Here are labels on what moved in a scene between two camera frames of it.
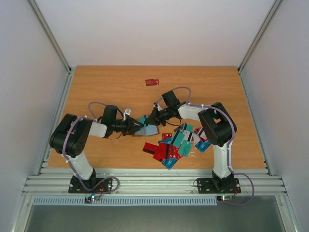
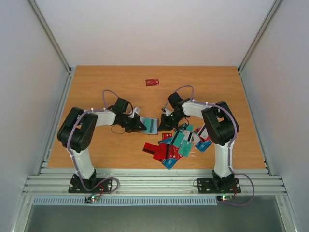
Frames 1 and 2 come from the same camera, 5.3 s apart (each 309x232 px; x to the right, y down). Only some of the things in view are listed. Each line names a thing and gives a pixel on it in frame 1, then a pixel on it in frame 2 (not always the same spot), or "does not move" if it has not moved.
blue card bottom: [169, 163] does not move
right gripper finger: [153, 122] -> [163, 127]
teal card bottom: [178, 139] does not move
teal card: [185, 148] does not move
